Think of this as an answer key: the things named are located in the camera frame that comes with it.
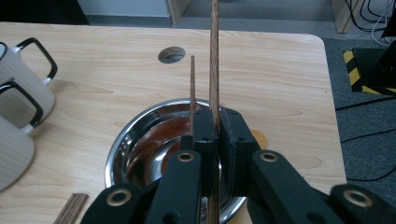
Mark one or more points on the white mug black rim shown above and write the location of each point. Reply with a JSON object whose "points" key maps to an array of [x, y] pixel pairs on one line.
{"points": [[21, 84], [14, 152]]}

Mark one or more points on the carved wooden trivet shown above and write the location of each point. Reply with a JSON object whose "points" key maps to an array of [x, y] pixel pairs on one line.
{"points": [[260, 138]]}

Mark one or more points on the row of wooden chopsticks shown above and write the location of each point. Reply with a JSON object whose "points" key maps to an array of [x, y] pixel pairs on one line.
{"points": [[71, 210]]}

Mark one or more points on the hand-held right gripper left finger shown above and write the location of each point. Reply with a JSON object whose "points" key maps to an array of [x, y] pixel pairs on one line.
{"points": [[206, 140]]}

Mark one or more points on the stainless steel bowl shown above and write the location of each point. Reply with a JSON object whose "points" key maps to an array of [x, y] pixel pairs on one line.
{"points": [[137, 149]]}

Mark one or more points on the black stand base striped edge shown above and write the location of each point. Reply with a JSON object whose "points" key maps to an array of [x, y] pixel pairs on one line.
{"points": [[373, 71]]}

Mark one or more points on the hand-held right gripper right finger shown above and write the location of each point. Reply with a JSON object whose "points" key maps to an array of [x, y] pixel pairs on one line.
{"points": [[236, 143]]}

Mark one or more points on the white cabinet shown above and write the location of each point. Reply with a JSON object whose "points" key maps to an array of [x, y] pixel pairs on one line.
{"points": [[124, 7]]}

